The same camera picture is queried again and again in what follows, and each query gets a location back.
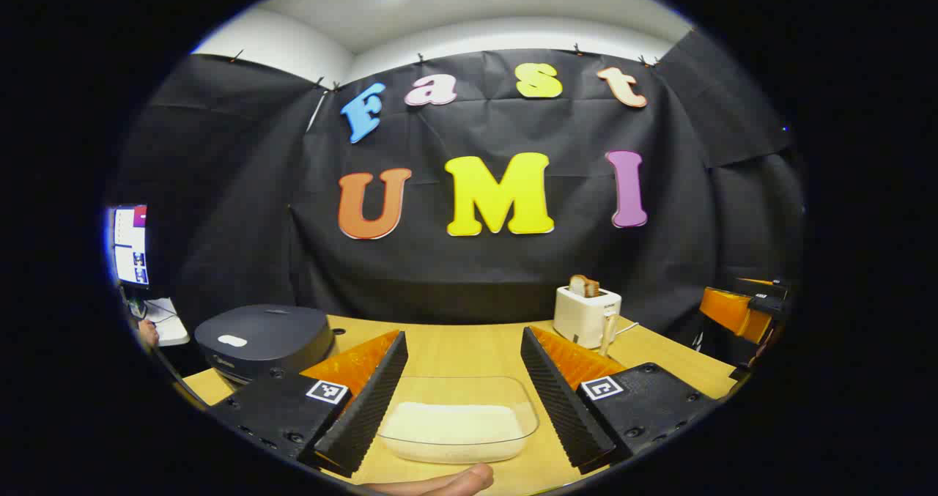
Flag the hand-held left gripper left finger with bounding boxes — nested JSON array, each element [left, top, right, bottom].
[[207, 329, 409, 478]]

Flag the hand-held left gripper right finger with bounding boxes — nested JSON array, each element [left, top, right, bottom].
[[520, 325, 723, 475]]

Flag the black silver rice cooker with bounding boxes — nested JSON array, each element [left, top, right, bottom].
[[194, 305, 336, 387]]

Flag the clear glass tray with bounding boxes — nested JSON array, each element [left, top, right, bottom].
[[377, 376, 541, 464]]

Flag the white toaster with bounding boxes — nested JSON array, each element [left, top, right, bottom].
[[553, 285, 622, 350]]

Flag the white side table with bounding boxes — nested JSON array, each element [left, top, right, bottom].
[[143, 298, 191, 347]]

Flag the computer monitor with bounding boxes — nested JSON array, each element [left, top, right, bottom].
[[108, 203, 151, 288]]

